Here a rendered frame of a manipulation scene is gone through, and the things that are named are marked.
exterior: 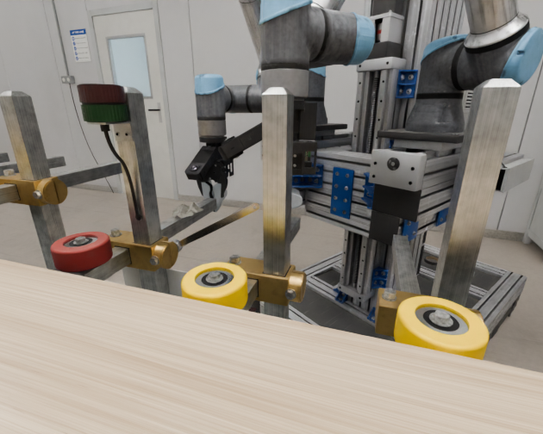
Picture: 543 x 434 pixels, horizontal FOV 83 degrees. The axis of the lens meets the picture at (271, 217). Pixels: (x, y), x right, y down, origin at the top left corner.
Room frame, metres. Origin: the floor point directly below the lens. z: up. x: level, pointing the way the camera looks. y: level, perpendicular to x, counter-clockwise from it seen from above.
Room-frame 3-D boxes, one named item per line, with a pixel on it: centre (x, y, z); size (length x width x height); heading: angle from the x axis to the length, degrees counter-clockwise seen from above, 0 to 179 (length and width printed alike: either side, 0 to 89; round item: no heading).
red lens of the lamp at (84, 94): (0.47, 0.24, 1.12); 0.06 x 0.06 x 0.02
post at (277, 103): (0.44, -0.01, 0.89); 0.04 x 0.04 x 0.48; 72
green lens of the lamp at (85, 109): (0.47, 0.24, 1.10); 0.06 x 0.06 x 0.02
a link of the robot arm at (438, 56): (0.90, -0.47, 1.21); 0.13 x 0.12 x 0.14; 28
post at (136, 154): (0.52, 0.23, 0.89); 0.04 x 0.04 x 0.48; 72
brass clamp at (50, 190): (0.60, 0.49, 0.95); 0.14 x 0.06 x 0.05; 72
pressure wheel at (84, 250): (0.43, 0.30, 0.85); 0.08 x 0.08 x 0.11
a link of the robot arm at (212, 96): (0.86, 0.16, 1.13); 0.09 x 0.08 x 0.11; 159
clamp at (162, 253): (0.52, 0.25, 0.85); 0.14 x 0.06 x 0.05; 72
